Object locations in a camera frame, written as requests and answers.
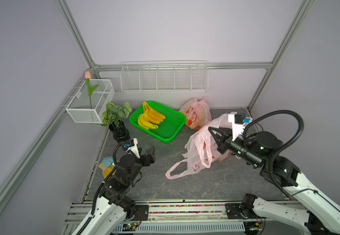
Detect plain pink plastic bag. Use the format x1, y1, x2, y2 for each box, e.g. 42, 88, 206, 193
166, 114, 232, 180

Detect printed pink plastic bag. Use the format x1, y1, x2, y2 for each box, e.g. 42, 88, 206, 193
179, 97, 212, 130

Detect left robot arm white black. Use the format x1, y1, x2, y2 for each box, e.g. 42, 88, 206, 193
73, 144, 155, 235

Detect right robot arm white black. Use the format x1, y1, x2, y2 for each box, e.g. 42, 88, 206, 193
209, 125, 340, 235

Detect yellow banana bunch in basket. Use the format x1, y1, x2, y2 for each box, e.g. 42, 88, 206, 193
138, 101, 166, 130

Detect yellow white work glove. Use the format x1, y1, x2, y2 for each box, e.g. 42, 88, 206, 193
98, 163, 115, 178

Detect black plant vase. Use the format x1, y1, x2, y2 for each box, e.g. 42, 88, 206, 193
108, 120, 130, 143

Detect green plastic basket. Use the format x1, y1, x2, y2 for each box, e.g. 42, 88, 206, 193
130, 101, 187, 143

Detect green potted plant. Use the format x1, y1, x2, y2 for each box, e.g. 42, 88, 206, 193
98, 101, 132, 130

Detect pink artificial tulip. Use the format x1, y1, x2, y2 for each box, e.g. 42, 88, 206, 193
85, 71, 99, 109

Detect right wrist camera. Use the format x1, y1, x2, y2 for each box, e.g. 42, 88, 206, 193
228, 112, 253, 141

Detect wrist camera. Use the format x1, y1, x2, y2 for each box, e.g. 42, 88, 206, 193
123, 138, 140, 159
228, 112, 253, 141

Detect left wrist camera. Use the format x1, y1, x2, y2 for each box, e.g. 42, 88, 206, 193
123, 138, 140, 159

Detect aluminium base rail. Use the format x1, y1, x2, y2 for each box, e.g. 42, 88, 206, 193
61, 201, 303, 235

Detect white wire shelf back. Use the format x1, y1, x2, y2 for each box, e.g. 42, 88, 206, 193
120, 61, 209, 93

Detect white wire basket left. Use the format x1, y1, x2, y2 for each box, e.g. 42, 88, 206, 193
65, 79, 115, 123

